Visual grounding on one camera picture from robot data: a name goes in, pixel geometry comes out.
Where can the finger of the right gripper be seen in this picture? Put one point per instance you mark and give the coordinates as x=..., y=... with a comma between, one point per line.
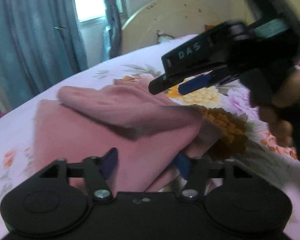
x=176, y=76
x=214, y=78

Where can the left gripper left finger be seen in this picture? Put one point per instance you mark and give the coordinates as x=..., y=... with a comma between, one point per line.
x=96, y=172

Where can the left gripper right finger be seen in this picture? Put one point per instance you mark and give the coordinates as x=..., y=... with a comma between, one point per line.
x=195, y=171

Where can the pink long-sleeve sweater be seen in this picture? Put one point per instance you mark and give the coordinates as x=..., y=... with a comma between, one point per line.
x=147, y=130

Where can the person's right hand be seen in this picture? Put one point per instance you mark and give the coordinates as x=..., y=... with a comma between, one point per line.
x=288, y=95

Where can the floral white bed sheet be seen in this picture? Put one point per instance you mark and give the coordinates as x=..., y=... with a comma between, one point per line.
x=227, y=107

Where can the orange patterned pillow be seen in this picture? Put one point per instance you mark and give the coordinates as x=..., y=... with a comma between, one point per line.
x=209, y=27

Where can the cream round headboard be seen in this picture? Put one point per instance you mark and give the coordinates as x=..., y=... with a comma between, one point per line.
x=177, y=18

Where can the blue curtain right panel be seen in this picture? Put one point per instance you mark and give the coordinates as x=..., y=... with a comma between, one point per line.
x=112, y=35

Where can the blue curtain panel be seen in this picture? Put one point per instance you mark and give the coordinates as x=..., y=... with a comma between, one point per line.
x=112, y=35
x=40, y=45

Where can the blue curtain left panel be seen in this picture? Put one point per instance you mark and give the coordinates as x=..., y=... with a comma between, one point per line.
x=40, y=45

